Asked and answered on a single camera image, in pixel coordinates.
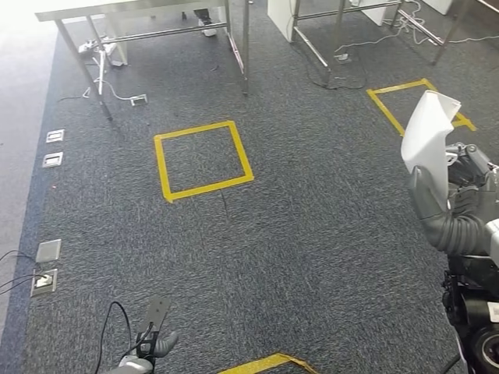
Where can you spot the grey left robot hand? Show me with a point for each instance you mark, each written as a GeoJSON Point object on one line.
{"type": "Point", "coordinates": [165, 345]}

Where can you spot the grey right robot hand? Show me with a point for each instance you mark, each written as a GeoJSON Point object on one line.
{"type": "Point", "coordinates": [467, 175]}

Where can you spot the white plastic part orange writing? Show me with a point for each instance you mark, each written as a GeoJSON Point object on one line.
{"type": "Point", "coordinates": [429, 139]}

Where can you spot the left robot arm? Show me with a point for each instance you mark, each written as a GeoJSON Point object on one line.
{"type": "Point", "coordinates": [128, 367]}

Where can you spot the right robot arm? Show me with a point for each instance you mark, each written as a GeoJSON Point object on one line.
{"type": "Point", "coordinates": [456, 235]}

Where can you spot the crumpled yellow floor tape square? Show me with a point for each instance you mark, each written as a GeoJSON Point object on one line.
{"type": "Point", "coordinates": [265, 364]}

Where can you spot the silver floor outlet with plug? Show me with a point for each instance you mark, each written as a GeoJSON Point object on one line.
{"type": "Point", "coordinates": [44, 283]}

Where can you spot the small floor outlet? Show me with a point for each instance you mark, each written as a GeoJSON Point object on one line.
{"type": "Point", "coordinates": [342, 57]}

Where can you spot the white table panel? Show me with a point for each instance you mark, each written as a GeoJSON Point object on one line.
{"type": "Point", "coordinates": [281, 18]}

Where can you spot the metal table frame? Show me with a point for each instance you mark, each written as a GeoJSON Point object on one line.
{"type": "Point", "coordinates": [312, 47]}
{"type": "Point", "coordinates": [420, 27]}

